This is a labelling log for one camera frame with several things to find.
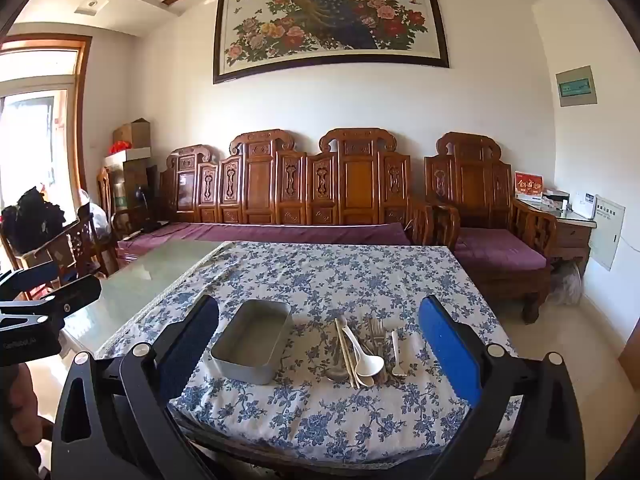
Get wooden chair by wall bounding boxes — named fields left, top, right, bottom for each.
left=96, top=166, right=131, bottom=241

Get framed peacock painting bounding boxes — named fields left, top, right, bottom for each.
left=212, top=0, right=450, bottom=85

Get pale wooden chopstick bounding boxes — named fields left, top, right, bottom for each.
left=334, top=319, right=357, bottom=389

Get blue floral tablecloth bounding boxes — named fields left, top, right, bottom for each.
left=92, top=240, right=523, bottom=466

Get carved wooden armchair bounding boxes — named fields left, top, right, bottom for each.
left=424, top=131, right=558, bottom=325

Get stacked brown cartons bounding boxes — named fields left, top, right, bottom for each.
left=107, top=160, right=161, bottom=221

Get person's left forearm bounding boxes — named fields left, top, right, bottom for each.
left=0, top=364, right=43, bottom=471

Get grey metal tray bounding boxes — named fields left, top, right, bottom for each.
left=210, top=299, right=293, bottom=386

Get square purple seat cushion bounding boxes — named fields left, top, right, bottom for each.
left=452, top=227, right=548, bottom=272

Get wooden window frame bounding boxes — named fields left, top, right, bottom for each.
left=0, top=34, right=93, bottom=211

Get black desk lamp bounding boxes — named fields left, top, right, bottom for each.
left=132, top=185, right=171, bottom=235

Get black clothes pile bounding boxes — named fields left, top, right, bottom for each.
left=0, top=186, right=66, bottom=256

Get wooden side table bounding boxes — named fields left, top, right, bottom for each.
left=517, top=197, right=598, bottom=278

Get carved wooden dining chair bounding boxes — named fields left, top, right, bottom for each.
left=30, top=212, right=113, bottom=283

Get carved wooden sofa bench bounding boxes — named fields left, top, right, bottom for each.
left=159, top=127, right=435, bottom=248

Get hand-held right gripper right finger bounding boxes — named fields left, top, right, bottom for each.
left=418, top=295, right=587, bottom=480

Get white electrical panel door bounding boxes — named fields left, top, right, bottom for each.
left=589, top=195, right=626, bottom=272

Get red desk calendar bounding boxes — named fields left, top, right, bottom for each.
left=514, top=171, right=545, bottom=201

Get flat white box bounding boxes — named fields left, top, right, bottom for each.
left=103, top=147, right=152, bottom=168

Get crumpled plastic bag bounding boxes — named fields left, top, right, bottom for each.
left=550, top=260, right=583, bottom=307

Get long purple seat cushion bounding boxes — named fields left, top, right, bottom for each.
left=117, top=221, right=413, bottom=261

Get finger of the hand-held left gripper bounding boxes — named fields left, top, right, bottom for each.
left=0, top=261, right=62, bottom=302
left=0, top=275, right=102, bottom=328

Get clear plastic bag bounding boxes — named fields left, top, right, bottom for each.
left=77, top=190, right=111, bottom=241

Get grey wall box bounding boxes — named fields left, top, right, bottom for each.
left=555, top=66, right=599, bottom=108

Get white device box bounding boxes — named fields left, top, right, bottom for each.
left=572, top=192, right=598, bottom=220

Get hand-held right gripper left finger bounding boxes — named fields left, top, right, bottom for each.
left=51, top=294, right=221, bottom=480

